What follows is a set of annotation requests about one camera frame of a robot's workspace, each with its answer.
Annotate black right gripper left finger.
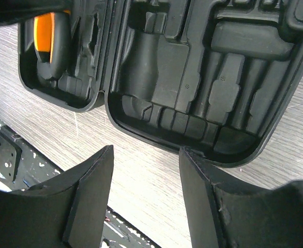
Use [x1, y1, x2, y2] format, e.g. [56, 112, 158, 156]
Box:
[0, 145, 114, 247]

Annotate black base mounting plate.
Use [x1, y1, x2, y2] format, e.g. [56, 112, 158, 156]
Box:
[0, 120, 157, 247]

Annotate orange black pliers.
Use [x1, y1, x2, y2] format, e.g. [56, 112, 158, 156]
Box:
[33, 10, 71, 81]

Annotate black plastic tool case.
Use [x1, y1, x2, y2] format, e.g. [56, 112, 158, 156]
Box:
[18, 1, 303, 168]

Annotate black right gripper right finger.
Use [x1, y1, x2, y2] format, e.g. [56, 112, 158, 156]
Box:
[179, 147, 303, 247]

